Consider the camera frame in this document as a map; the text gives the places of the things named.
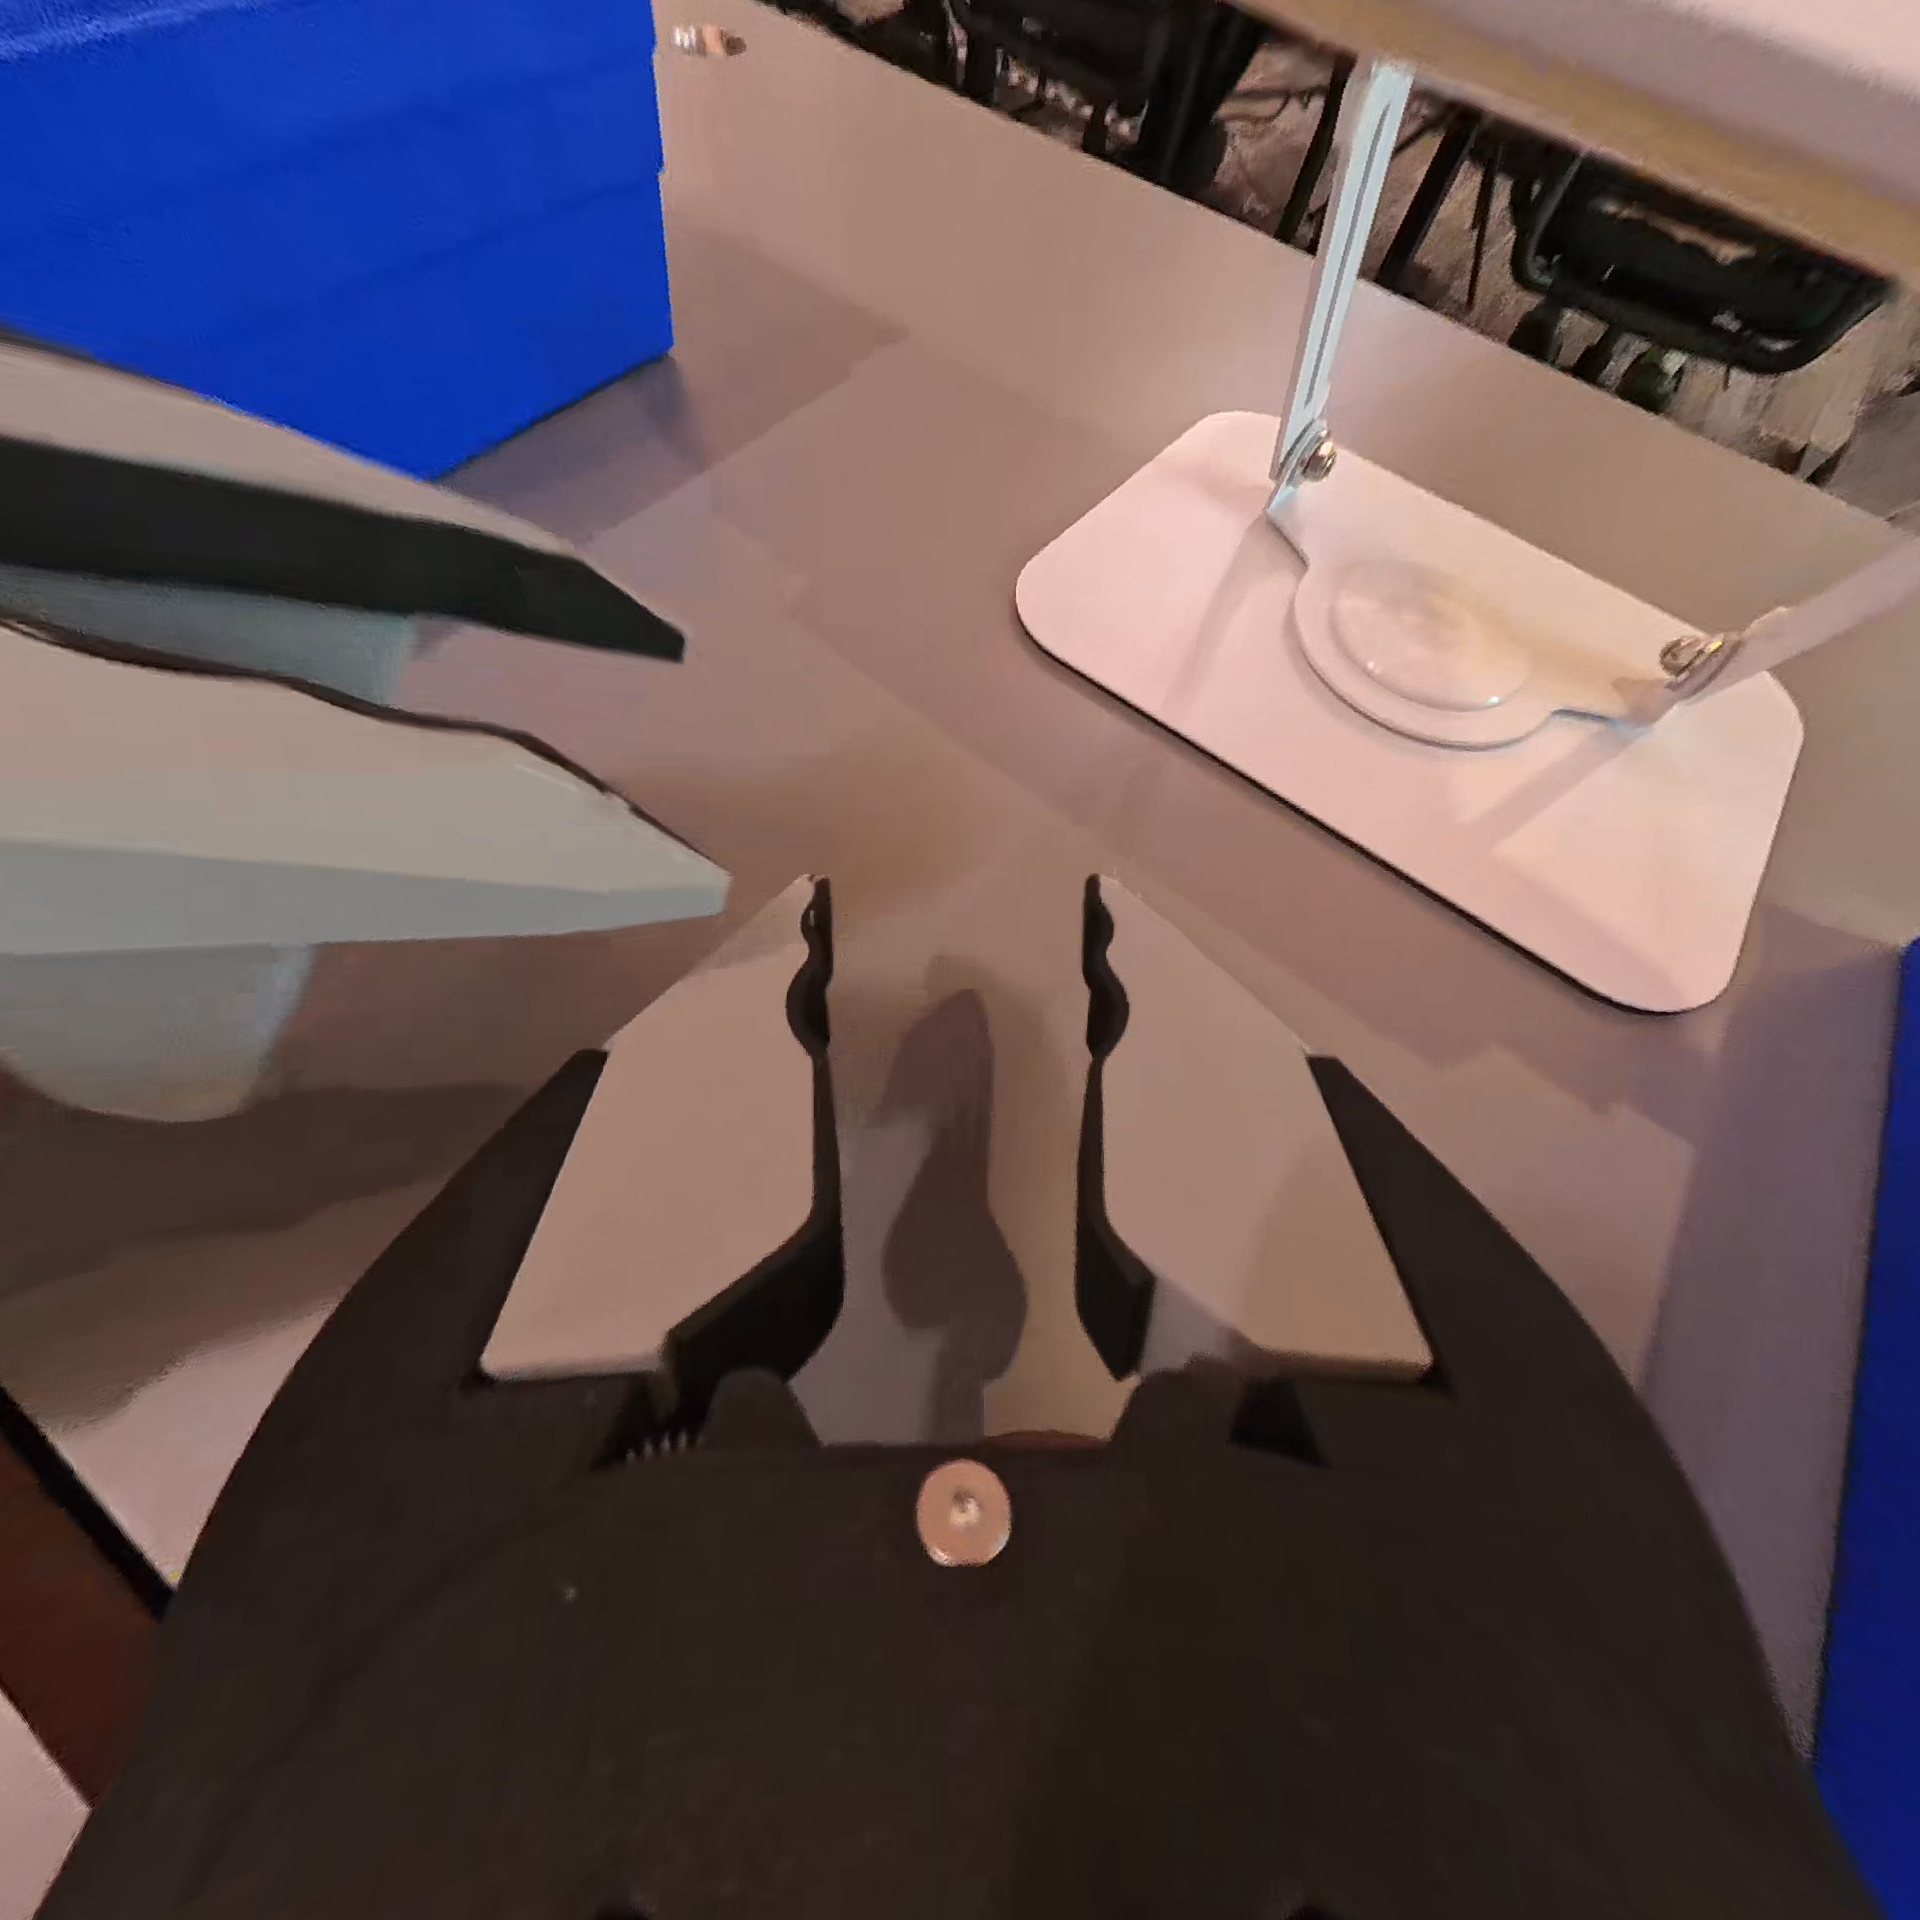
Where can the black office chair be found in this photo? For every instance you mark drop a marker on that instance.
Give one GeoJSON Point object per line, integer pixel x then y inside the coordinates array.
{"type": "Point", "coordinates": [1695, 270]}

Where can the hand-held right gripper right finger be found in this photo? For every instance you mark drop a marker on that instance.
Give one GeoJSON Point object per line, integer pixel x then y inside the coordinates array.
{"type": "Point", "coordinates": [1244, 1184]}

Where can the blue plastic storage bin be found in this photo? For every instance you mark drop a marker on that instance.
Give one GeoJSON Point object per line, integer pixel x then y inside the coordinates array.
{"type": "Point", "coordinates": [1876, 1424]}
{"type": "Point", "coordinates": [300, 194]}

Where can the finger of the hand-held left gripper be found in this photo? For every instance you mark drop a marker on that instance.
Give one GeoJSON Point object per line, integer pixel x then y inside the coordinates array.
{"type": "Point", "coordinates": [225, 464]}
{"type": "Point", "coordinates": [300, 839]}

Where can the white stand with instruction sheet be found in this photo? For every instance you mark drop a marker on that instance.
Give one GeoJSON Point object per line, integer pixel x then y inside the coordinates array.
{"type": "Point", "coordinates": [1200, 599]}

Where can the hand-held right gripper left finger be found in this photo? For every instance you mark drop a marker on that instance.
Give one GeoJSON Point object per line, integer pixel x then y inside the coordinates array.
{"type": "Point", "coordinates": [676, 1184]}

